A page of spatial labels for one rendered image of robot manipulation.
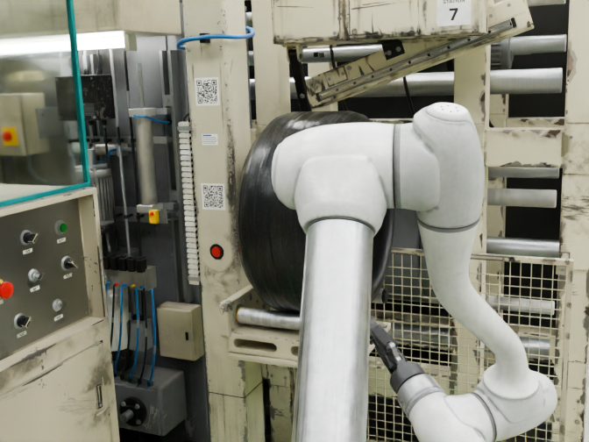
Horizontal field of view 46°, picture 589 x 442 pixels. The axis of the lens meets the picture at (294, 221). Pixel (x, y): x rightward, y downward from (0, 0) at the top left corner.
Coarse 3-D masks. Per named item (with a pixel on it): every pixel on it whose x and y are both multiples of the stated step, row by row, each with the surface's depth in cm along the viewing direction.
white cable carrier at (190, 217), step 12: (192, 156) 199; (192, 168) 199; (192, 180) 199; (192, 192) 200; (192, 204) 201; (192, 216) 202; (192, 228) 202; (192, 240) 203; (192, 252) 204; (192, 264) 205; (192, 276) 206
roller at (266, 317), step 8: (240, 312) 192; (248, 312) 191; (256, 312) 190; (264, 312) 189; (272, 312) 189; (280, 312) 188; (288, 312) 188; (240, 320) 192; (248, 320) 191; (256, 320) 190; (264, 320) 189; (272, 320) 188; (280, 320) 187; (288, 320) 186; (296, 320) 185; (288, 328) 187; (296, 328) 185
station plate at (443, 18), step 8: (440, 0) 186; (448, 0) 185; (456, 0) 185; (464, 0) 184; (440, 8) 187; (448, 8) 186; (456, 8) 185; (464, 8) 184; (440, 16) 187; (448, 16) 186; (456, 16) 185; (464, 16) 185; (440, 24) 187; (448, 24) 187; (456, 24) 186; (464, 24) 185
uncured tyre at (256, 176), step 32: (288, 128) 178; (256, 160) 174; (256, 192) 171; (256, 224) 170; (288, 224) 167; (384, 224) 211; (256, 256) 173; (288, 256) 169; (384, 256) 202; (256, 288) 180; (288, 288) 175
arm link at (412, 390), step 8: (416, 376) 140; (424, 376) 140; (408, 384) 139; (416, 384) 139; (424, 384) 138; (432, 384) 139; (400, 392) 140; (408, 392) 138; (416, 392) 137; (424, 392) 137; (432, 392) 137; (400, 400) 141; (408, 400) 138; (416, 400) 136; (408, 408) 137; (408, 416) 138
